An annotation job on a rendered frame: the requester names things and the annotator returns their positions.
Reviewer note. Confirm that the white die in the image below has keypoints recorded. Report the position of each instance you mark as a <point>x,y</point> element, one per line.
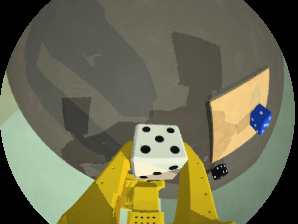
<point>158,152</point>

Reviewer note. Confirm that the tan square mat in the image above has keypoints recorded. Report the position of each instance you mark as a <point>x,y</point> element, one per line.
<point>230,114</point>

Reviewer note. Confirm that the black die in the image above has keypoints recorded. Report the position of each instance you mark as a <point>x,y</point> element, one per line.
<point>219,171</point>

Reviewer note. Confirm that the blue die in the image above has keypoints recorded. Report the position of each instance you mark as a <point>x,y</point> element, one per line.
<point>260,118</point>

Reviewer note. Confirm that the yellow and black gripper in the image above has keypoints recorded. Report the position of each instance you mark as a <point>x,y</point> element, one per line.
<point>101,202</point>

